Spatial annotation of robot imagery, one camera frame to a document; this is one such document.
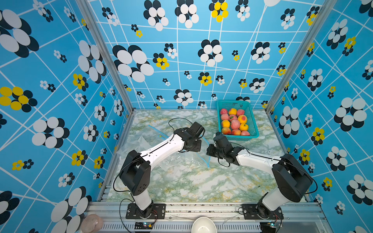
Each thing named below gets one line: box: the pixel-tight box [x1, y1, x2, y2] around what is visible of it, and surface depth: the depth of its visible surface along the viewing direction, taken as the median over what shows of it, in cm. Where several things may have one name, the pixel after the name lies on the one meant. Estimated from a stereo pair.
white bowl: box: [191, 216, 218, 233], surface depth 69 cm
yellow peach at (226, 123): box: [222, 119, 231, 128], surface depth 107 cm
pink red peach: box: [230, 119, 241, 130], surface depth 106 cm
